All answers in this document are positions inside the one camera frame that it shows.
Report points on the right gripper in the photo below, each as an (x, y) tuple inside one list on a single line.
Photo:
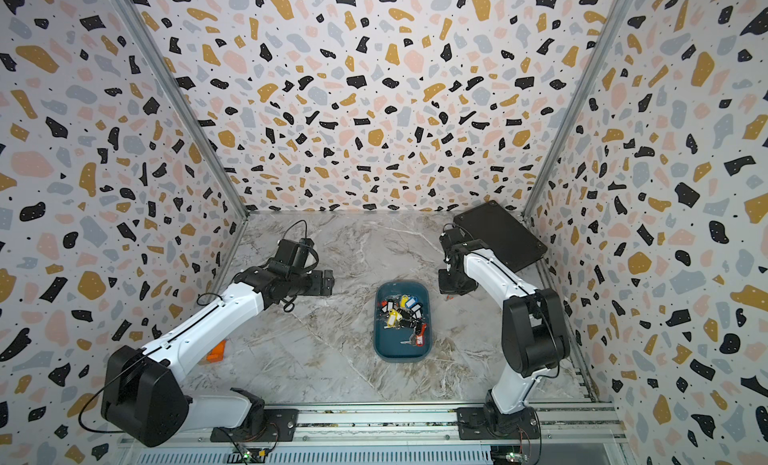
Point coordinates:
[(446, 289)]

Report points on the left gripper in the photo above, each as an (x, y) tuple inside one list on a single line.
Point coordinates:
[(318, 288)]

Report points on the teal storage box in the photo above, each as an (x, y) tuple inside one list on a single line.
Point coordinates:
[(387, 343)]

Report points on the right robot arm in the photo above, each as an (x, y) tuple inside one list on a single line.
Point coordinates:
[(534, 338)]

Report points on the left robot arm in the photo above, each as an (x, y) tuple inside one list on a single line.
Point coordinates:
[(143, 393)]

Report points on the pile of keys in box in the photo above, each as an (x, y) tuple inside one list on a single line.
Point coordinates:
[(405, 312)]

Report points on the black laptop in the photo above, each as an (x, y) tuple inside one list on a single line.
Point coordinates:
[(507, 237)]

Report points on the orange object on table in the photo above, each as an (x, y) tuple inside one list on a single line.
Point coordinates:
[(217, 353)]

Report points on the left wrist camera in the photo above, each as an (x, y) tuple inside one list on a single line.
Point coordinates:
[(297, 256)]

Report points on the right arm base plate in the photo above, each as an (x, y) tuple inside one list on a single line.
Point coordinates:
[(485, 423)]

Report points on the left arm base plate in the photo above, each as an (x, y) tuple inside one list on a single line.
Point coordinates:
[(262, 425)]

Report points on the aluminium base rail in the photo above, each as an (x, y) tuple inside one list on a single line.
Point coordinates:
[(402, 433)]

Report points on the right aluminium corner post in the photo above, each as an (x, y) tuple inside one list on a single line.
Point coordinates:
[(616, 13)]

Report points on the aluminium corner post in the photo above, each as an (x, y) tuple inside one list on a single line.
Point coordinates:
[(616, 13), (144, 41)]

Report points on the left aluminium corner post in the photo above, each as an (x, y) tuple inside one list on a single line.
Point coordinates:
[(144, 41)]

